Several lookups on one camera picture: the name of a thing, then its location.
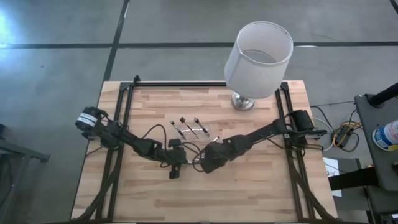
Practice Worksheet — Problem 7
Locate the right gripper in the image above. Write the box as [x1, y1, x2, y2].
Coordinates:
[194, 139, 234, 174]

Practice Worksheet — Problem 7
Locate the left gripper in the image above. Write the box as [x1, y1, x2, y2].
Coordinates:
[160, 139, 195, 180]

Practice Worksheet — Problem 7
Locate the thick black makeup brush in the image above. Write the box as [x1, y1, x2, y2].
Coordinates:
[179, 116, 200, 140]

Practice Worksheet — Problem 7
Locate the thin black makeup brush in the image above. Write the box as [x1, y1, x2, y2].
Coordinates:
[193, 116, 210, 134]

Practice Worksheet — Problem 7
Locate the clear acrylic organizer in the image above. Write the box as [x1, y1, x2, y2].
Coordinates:
[174, 123, 213, 141]

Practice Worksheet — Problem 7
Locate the table lamp white shade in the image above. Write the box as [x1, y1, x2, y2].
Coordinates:
[223, 21, 294, 111]

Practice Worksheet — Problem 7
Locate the white paper sheet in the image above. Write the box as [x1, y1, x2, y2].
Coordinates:
[322, 157, 343, 198]

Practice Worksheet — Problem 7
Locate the black power adapter box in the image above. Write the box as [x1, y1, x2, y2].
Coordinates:
[337, 123, 353, 144]

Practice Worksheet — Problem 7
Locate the grey bench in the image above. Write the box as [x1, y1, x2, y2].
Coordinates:
[0, 123, 50, 218]

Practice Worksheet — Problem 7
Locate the black cart beam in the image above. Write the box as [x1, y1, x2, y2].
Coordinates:
[328, 166, 379, 191]

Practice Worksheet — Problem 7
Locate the grey side cart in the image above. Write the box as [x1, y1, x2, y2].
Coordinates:
[354, 93, 398, 191]

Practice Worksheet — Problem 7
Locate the grey stand base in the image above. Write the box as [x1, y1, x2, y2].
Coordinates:
[364, 185, 398, 224]

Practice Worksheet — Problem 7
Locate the blue white wipes canister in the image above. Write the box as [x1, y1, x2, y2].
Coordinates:
[372, 119, 398, 152]

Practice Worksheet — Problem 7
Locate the black pole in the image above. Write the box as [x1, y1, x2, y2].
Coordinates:
[368, 82, 398, 107]

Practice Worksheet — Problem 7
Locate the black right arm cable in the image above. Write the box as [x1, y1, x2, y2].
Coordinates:
[182, 141, 206, 174]

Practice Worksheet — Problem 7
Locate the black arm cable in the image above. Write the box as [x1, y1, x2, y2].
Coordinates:
[182, 141, 206, 174]
[140, 123, 170, 149]

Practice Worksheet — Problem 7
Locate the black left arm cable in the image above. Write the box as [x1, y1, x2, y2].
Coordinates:
[140, 123, 170, 149]

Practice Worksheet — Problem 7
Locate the black aluminium table frame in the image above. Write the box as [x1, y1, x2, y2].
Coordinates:
[70, 74, 338, 223]

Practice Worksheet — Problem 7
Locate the white cable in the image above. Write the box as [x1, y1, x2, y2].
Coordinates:
[312, 116, 337, 149]

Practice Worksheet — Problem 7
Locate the black floor cable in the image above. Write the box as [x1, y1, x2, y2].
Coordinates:
[310, 100, 357, 129]

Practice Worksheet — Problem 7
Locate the yellow cable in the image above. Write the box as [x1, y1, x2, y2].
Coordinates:
[333, 120, 363, 147]

